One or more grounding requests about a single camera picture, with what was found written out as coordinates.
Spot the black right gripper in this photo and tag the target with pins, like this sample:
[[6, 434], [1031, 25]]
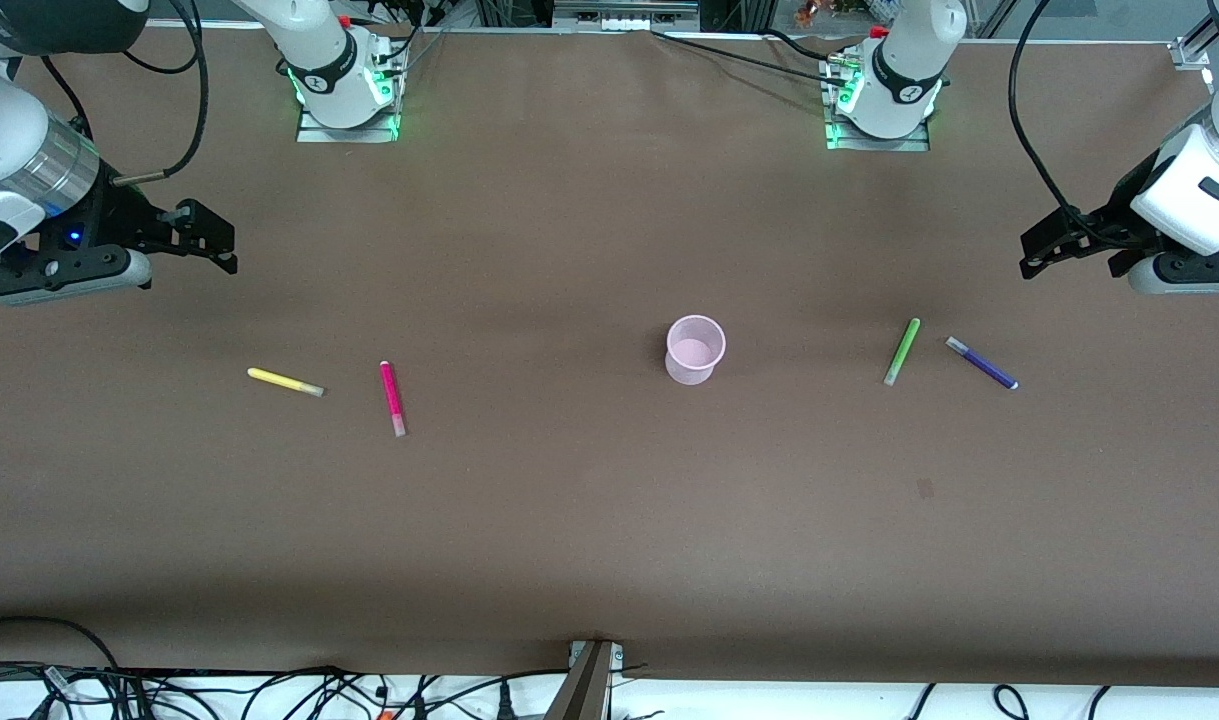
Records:
[[117, 215]]

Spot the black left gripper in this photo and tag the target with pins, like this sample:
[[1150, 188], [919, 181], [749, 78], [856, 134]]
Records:
[[1116, 208]]

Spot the purple marker pen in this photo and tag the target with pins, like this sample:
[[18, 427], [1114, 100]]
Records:
[[981, 363]]

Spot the pink marker pen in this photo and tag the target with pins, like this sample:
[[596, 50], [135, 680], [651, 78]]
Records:
[[392, 398]]

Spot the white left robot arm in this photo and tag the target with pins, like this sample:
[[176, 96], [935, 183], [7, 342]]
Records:
[[1189, 190]]

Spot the yellow marker pen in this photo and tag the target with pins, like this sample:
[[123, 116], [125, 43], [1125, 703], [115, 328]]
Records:
[[284, 381]]

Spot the green marker pen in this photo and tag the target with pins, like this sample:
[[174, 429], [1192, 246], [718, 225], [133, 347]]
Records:
[[902, 352]]

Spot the pink plastic cup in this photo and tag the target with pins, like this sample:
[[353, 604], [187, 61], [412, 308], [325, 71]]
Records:
[[695, 352]]

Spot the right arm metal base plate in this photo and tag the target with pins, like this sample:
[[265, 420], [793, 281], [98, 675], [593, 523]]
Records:
[[314, 133]]

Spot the silver aluminium frame bracket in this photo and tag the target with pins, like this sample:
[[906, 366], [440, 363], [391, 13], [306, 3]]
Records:
[[1191, 52]]

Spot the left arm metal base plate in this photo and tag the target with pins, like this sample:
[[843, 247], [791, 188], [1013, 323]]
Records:
[[849, 143]]

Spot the grey metal rail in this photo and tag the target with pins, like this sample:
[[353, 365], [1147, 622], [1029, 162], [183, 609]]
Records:
[[624, 15]]

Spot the brown camera mount post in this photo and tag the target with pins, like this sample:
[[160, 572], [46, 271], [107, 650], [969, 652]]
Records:
[[584, 690]]

